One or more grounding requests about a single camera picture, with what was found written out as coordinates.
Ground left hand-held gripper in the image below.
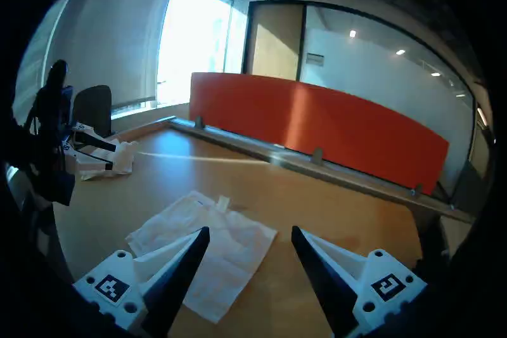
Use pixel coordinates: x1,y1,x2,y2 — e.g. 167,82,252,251
8,60,118,207

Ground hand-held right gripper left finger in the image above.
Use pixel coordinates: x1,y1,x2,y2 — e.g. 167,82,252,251
72,226,211,338

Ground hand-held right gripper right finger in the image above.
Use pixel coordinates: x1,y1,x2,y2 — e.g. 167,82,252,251
291,225,428,338

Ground white towel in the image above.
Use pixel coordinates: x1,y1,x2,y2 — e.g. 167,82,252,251
125,190,278,324

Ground heap of white towels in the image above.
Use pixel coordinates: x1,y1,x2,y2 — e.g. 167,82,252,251
65,138,139,181

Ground black office chair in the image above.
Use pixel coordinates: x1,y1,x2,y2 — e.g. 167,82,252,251
72,85,117,139

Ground red desk screen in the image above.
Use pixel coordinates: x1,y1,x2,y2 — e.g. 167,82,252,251
170,72,476,223

